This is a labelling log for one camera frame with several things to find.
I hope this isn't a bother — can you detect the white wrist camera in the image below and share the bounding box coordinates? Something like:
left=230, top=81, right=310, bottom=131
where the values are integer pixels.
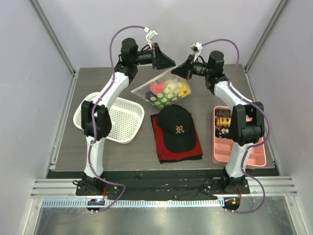
left=144, top=27, right=158, bottom=48
left=190, top=42, right=202, bottom=55

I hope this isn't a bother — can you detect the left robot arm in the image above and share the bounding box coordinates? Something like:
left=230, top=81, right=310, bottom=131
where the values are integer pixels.
left=77, top=38, right=176, bottom=195

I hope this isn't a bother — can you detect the fake green cabbage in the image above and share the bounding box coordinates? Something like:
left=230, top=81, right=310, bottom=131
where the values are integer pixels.
left=148, top=93, right=178, bottom=109

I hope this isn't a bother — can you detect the aluminium frame post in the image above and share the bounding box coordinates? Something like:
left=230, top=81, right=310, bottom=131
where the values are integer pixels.
left=29, top=0, right=76, bottom=76
left=244, top=0, right=290, bottom=73

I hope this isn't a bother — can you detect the dark floral rolled sock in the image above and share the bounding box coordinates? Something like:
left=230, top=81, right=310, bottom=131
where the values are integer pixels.
left=215, top=109, right=231, bottom=118

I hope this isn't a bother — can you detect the black baseball cap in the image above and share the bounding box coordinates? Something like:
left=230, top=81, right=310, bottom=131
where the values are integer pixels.
left=157, top=104, right=197, bottom=153

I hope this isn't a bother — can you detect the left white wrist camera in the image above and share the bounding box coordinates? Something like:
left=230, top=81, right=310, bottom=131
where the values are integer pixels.
left=144, top=27, right=158, bottom=48

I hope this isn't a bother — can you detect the white slotted cable duct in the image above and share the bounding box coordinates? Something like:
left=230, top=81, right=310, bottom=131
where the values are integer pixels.
left=42, top=197, right=224, bottom=209

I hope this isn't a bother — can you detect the clear zip top bag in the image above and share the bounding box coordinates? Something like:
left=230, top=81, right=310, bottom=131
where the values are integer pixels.
left=131, top=67, right=192, bottom=109

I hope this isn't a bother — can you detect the black white rolled sock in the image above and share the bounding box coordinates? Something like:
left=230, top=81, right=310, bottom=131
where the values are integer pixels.
left=215, top=127, right=231, bottom=139

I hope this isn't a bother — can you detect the white perforated plastic basket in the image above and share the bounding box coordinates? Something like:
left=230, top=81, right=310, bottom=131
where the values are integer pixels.
left=72, top=92, right=145, bottom=144

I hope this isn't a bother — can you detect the left aluminium frame post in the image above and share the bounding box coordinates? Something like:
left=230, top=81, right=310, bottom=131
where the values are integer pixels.
left=29, top=0, right=76, bottom=76

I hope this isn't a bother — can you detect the red folded cloth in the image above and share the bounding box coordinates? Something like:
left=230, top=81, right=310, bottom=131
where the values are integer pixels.
left=150, top=114, right=203, bottom=164

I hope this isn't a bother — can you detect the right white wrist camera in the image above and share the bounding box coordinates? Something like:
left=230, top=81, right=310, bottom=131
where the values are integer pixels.
left=190, top=42, right=202, bottom=55

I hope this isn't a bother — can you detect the yellow tiger rolled sock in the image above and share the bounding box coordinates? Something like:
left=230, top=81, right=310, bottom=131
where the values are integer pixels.
left=215, top=117, right=231, bottom=128

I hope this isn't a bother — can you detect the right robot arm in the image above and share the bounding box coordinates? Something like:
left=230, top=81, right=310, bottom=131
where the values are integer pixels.
left=171, top=51, right=265, bottom=193

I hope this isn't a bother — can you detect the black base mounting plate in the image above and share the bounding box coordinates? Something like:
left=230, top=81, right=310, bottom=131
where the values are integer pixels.
left=47, top=168, right=279, bottom=201

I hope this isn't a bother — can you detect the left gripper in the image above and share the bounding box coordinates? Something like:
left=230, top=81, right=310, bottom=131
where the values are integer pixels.
left=133, top=43, right=176, bottom=71

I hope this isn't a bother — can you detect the aluminium front rail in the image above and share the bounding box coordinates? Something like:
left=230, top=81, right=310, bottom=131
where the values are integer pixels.
left=31, top=176, right=298, bottom=198

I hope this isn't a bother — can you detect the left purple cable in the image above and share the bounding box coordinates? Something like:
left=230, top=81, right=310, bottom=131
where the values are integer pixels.
left=46, top=25, right=147, bottom=225

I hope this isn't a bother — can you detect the pink divided organizer tray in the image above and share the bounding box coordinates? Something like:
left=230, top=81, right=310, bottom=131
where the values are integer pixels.
left=212, top=106, right=267, bottom=169

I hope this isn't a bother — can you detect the fake orange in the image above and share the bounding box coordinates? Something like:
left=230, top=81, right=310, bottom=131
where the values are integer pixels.
left=178, top=82, right=191, bottom=98

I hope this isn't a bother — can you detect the right aluminium frame post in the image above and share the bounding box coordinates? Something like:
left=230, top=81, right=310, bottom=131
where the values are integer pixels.
left=244, top=0, right=290, bottom=73

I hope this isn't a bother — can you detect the fake red peach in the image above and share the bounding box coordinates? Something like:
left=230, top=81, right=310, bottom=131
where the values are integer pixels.
left=150, top=80, right=165, bottom=95

